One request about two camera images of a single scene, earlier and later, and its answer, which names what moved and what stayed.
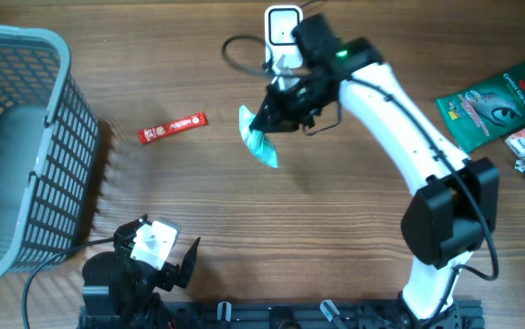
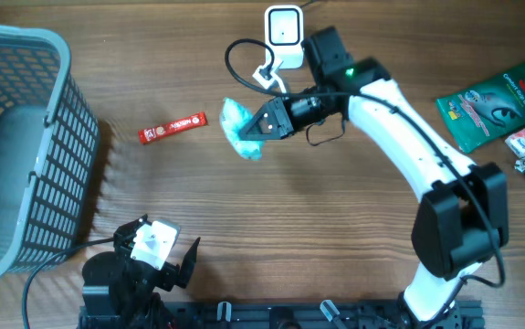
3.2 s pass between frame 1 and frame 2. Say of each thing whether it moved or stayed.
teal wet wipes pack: moved
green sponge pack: stayed
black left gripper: stayed
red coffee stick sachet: stayed
